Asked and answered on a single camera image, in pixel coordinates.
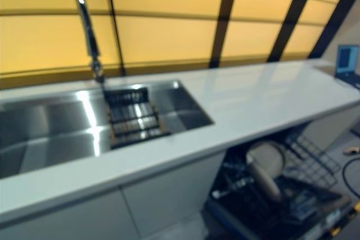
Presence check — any black floor cable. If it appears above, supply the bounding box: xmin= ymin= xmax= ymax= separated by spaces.
xmin=341 ymin=157 xmax=360 ymax=196

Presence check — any open laptop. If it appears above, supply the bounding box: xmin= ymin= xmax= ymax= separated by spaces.
xmin=334 ymin=44 xmax=360 ymax=89

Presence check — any chrome kitchen faucet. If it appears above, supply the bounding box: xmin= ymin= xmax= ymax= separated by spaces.
xmin=72 ymin=0 xmax=107 ymax=83

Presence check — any dishwasher wire rack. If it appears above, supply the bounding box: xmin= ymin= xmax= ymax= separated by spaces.
xmin=222 ymin=132 xmax=343 ymax=224

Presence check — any open dishwasher door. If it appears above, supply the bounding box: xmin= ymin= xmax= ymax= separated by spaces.
xmin=204 ymin=176 xmax=354 ymax=240

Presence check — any cream ceramic plate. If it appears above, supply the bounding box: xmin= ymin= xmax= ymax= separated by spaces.
xmin=246 ymin=162 xmax=282 ymax=200
xmin=246 ymin=141 xmax=287 ymax=173

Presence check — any stainless steel sink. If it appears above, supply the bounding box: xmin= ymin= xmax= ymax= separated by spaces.
xmin=0 ymin=79 xmax=216 ymax=180

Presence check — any white cabinet door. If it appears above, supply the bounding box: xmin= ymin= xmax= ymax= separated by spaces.
xmin=120 ymin=151 xmax=227 ymax=240
xmin=0 ymin=186 xmax=127 ymax=240

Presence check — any yellow backlit panel wall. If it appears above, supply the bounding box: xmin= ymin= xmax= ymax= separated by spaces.
xmin=0 ymin=0 xmax=360 ymax=89

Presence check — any black roll-up dish rack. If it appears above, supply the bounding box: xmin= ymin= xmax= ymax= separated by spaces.
xmin=103 ymin=87 xmax=172 ymax=151

